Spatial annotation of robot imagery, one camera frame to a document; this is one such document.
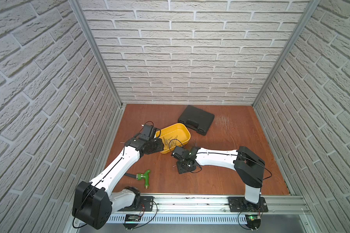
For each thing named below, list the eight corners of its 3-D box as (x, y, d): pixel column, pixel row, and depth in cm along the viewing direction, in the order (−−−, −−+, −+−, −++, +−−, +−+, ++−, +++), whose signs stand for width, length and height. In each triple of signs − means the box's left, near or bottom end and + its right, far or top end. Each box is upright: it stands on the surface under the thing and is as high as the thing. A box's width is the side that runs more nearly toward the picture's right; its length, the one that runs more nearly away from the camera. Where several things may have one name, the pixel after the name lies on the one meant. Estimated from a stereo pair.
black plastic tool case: (176, 123, 109) (176, 119, 105) (188, 107, 120) (189, 103, 116) (205, 137, 101) (206, 133, 97) (215, 118, 112) (216, 114, 108)
